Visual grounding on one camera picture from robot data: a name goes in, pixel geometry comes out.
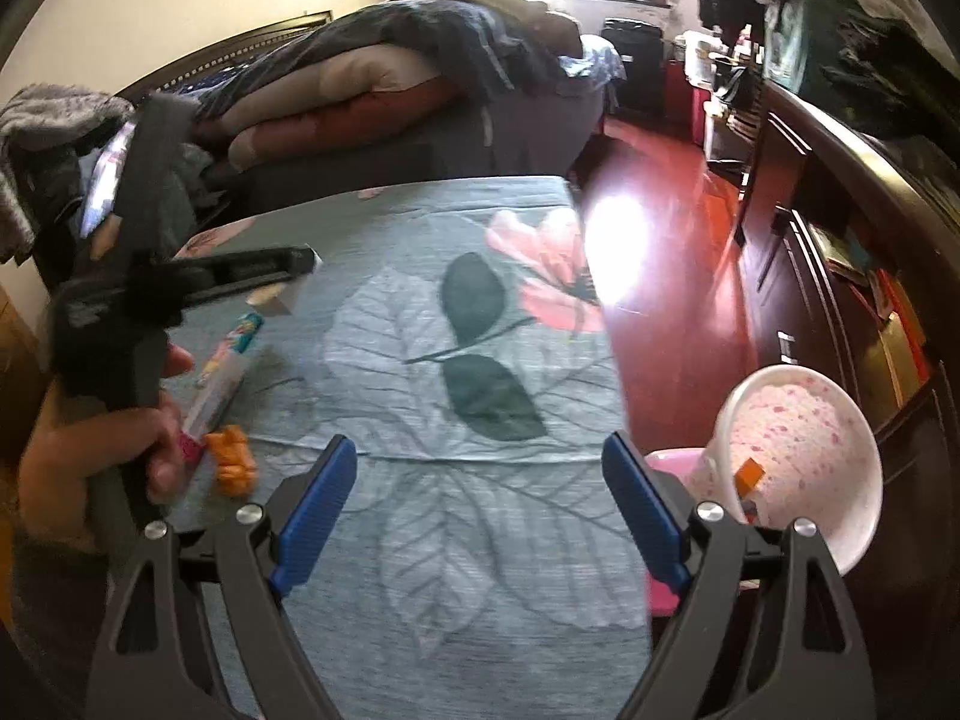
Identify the blue grey quilt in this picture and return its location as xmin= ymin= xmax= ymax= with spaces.
xmin=300 ymin=0 xmax=627 ymax=91

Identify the red box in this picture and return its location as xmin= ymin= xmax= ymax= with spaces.
xmin=664 ymin=64 xmax=710 ymax=125

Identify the bed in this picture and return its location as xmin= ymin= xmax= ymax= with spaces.
xmin=112 ymin=0 xmax=627 ymax=218

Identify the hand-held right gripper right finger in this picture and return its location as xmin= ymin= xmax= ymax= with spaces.
xmin=602 ymin=431 xmax=878 ymax=720

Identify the black suitcase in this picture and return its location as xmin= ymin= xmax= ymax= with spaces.
xmin=600 ymin=17 xmax=667 ymax=121

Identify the person's left forearm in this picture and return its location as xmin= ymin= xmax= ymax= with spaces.
xmin=0 ymin=517 xmax=143 ymax=720

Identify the green covered cabinet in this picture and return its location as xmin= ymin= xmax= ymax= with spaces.
xmin=761 ymin=0 xmax=886 ymax=113

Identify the white tube with pink cap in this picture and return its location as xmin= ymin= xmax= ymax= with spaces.
xmin=176 ymin=313 xmax=265 ymax=462

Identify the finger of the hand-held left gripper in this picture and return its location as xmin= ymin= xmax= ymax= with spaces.
xmin=105 ymin=94 xmax=200 ymax=265
xmin=161 ymin=244 xmax=323 ymax=310

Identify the pile of dark clothes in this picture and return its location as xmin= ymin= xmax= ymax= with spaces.
xmin=821 ymin=15 xmax=960 ymax=143

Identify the dark wooden dresser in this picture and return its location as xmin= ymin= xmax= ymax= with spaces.
xmin=731 ymin=79 xmax=960 ymax=720

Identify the brown blanket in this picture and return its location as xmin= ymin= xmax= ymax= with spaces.
xmin=405 ymin=0 xmax=586 ymax=53

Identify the folded beige and red comforter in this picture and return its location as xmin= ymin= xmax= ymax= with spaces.
xmin=191 ymin=41 xmax=481 ymax=170

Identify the black handbag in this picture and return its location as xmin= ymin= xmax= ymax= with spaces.
xmin=709 ymin=52 xmax=762 ymax=140

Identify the white appliance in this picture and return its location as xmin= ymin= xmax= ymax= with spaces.
xmin=675 ymin=28 xmax=721 ymax=87

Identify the white pink-speckled bowl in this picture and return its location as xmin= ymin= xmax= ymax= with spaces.
xmin=643 ymin=364 xmax=884 ymax=616

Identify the person's left hand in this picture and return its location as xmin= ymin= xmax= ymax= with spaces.
xmin=19 ymin=343 xmax=196 ymax=552

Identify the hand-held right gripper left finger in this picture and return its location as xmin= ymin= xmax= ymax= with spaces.
xmin=86 ymin=435 xmax=357 ymax=720

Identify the dark wooden headboard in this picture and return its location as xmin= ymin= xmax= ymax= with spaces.
xmin=112 ymin=10 xmax=335 ymax=102

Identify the floral green tablecloth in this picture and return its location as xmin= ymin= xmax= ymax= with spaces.
xmin=161 ymin=174 xmax=653 ymax=720

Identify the small orange toy piece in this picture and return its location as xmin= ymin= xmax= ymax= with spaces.
xmin=204 ymin=425 xmax=258 ymax=497

